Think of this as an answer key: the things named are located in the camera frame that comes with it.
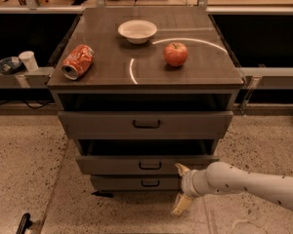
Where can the grey top drawer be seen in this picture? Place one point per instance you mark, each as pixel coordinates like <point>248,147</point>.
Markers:
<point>145,125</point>

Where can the dark blue bowl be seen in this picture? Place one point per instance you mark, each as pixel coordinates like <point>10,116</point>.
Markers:
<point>10,65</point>

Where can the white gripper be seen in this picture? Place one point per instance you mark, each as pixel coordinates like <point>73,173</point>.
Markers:
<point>187,183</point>

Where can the crushed orange soda can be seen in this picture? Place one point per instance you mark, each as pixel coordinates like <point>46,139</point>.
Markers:
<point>77,63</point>

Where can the grey drawer cabinet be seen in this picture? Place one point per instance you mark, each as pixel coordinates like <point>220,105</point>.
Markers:
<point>128,77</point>

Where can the white bowl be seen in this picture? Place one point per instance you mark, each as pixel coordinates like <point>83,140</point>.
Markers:
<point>137,31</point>

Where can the black object on floor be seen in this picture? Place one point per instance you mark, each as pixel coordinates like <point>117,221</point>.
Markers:
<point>25,223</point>

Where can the white paper cup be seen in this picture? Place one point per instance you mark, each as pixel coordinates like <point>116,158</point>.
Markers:
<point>29,61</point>

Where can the red apple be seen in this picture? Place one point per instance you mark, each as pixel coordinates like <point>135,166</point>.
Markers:
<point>175,54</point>

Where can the grey bottom drawer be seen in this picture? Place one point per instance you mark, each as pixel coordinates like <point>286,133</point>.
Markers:
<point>110,183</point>

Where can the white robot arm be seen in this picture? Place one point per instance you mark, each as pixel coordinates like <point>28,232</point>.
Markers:
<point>220,178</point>

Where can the grey drawer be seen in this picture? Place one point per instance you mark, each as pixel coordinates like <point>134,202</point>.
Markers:
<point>110,183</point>
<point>143,157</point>
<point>145,125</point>

